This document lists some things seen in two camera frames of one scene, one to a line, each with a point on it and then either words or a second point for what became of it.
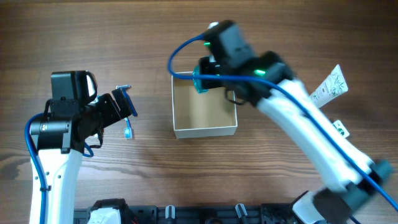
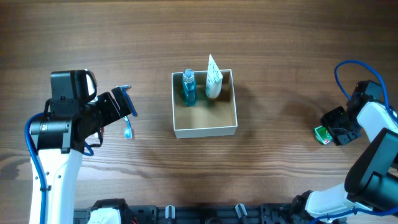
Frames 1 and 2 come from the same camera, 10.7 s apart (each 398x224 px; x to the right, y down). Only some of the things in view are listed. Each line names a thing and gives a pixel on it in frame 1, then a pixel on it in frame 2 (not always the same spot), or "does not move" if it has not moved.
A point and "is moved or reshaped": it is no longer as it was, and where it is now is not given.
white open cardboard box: x=197 y=115 does not move
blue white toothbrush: x=128 y=131 does not move
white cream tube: x=334 y=86 is moved or reshaped
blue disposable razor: x=124 y=88 does not move
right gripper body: x=207 y=73 to x=339 y=131
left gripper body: x=109 y=107 does not move
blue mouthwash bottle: x=197 y=83 to x=189 y=88
